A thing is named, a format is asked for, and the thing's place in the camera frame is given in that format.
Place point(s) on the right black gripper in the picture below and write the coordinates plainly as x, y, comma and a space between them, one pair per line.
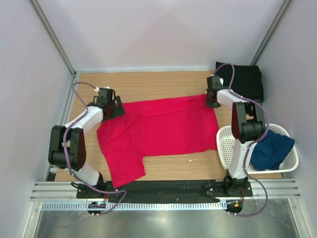
209, 104

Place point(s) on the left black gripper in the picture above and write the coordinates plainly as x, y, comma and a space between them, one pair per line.
121, 112

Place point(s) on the red t shirt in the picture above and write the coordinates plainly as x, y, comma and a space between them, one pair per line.
170, 126

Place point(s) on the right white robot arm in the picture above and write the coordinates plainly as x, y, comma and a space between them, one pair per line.
248, 126

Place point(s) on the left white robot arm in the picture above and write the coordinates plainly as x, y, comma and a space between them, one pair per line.
67, 149

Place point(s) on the white plastic laundry basket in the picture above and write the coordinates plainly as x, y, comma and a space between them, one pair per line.
226, 144

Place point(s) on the folded black t shirt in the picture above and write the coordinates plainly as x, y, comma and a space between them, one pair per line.
247, 80

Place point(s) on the blue t shirt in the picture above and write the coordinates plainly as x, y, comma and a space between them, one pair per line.
271, 151

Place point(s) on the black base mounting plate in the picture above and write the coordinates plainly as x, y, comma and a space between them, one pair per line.
164, 191

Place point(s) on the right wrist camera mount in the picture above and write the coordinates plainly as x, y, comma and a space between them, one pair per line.
221, 79

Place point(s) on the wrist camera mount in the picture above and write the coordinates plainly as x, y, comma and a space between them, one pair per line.
221, 79
97, 89

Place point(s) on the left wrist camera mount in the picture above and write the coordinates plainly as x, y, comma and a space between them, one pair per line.
97, 89

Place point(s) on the white slotted cable duct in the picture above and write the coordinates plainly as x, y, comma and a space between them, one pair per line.
100, 206

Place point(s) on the aluminium front rail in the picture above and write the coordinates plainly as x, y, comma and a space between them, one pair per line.
62, 190

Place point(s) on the right aluminium corner post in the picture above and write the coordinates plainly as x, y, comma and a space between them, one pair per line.
282, 10

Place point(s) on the aluminium corner post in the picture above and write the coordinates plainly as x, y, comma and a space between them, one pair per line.
48, 28
282, 10

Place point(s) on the left aluminium corner post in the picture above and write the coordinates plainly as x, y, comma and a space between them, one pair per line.
48, 28

